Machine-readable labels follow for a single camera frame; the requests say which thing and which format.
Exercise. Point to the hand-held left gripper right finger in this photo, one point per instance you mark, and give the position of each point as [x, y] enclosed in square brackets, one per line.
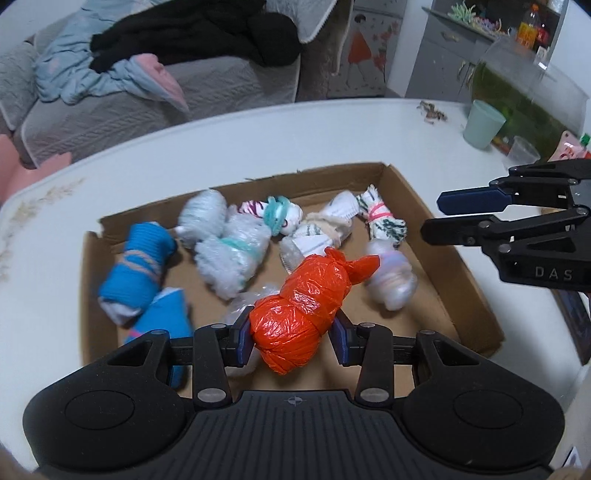
[341, 341]

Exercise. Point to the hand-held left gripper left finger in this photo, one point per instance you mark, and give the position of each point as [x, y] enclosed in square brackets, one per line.
[243, 339]

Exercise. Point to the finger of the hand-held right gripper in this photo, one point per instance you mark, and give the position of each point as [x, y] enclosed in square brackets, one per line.
[471, 202]
[461, 230]

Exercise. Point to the orange plastic bag bundle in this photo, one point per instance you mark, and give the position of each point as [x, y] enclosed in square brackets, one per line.
[300, 318]

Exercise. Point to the cardboard box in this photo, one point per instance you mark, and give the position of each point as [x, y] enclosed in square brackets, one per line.
[429, 295]

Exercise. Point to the clear plastic bundle teal band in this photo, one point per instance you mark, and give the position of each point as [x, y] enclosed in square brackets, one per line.
[226, 267]

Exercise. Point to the striped sock bundle teal band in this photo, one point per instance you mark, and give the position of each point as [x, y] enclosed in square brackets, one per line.
[277, 214]

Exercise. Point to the small clear plastic bundle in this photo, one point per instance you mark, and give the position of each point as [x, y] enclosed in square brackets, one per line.
[258, 297]

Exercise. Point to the black smartphone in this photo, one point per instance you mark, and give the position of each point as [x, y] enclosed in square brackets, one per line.
[575, 323]

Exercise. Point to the clear plastic cup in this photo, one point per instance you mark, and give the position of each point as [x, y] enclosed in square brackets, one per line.
[521, 154]

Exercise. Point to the green striped sock bundle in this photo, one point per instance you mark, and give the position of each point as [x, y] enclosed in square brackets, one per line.
[385, 226]

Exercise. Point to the light green cup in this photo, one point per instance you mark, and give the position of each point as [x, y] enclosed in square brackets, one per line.
[482, 124]

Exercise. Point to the blue sock bundle pink band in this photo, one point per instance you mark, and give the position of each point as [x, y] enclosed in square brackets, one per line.
[168, 314]

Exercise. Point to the clear plastic bundle pink band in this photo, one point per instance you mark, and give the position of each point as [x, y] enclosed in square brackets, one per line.
[392, 281]

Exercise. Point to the dried plant debris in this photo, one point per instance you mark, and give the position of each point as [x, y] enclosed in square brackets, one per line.
[431, 111]

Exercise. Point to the pink packet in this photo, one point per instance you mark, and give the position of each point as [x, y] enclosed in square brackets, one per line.
[570, 150]

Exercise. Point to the white sock bundle tan band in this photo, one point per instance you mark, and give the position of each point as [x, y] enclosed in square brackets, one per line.
[323, 230]

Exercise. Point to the glass fish tank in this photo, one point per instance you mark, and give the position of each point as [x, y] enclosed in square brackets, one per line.
[521, 87]

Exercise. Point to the blue sock bundle tan band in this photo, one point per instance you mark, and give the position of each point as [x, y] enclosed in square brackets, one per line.
[138, 263]

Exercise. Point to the whitish plastic bundle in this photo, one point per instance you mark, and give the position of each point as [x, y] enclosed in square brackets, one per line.
[201, 214]

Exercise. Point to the grey cabinet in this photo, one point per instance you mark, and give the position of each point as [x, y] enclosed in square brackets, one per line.
[438, 60]

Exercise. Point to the dark cola bottle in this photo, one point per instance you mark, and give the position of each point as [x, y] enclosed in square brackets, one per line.
[542, 38]

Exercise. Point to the orange drink bottle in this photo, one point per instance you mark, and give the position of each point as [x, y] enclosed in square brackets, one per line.
[527, 27]

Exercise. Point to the fridge with flower decals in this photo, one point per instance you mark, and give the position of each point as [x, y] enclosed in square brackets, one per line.
[364, 50]

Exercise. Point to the green artificial plant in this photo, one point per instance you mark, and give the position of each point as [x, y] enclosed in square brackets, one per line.
[461, 11]

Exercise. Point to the grey sofa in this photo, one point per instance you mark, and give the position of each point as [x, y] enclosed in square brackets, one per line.
[277, 78]

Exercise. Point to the grey quilted sofa cover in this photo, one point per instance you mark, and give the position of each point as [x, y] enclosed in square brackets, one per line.
[138, 120]

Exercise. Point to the pink plastic chair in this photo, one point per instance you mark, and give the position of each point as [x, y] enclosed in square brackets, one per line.
[23, 170]

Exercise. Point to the black garment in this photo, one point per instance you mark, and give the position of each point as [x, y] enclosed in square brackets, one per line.
[194, 32]

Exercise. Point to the light blue blanket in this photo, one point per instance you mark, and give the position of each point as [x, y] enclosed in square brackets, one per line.
[78, 74]

